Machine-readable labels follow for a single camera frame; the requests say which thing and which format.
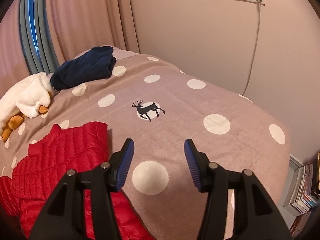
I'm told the red puffer jacket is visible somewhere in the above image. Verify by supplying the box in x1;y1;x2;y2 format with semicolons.
1;122;152;239

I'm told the stack of books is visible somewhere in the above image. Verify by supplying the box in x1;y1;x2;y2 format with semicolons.
287;151;320;239

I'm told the white plush goose toy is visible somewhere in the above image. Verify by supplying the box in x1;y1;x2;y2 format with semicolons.
1;73;54;142

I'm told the polka dot brown bedspread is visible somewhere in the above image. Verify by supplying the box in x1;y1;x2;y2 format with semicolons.
1;54;290;239

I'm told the folded navy garment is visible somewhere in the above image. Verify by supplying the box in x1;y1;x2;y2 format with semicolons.
50;46;116;91

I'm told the grey-blue inner curtain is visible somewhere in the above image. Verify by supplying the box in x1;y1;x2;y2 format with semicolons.
18;0;60;74

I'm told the pink curtain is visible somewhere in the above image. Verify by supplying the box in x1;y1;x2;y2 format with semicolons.
1;0;139;93

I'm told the white power cable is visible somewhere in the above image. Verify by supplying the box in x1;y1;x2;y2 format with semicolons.
241;0;263;96

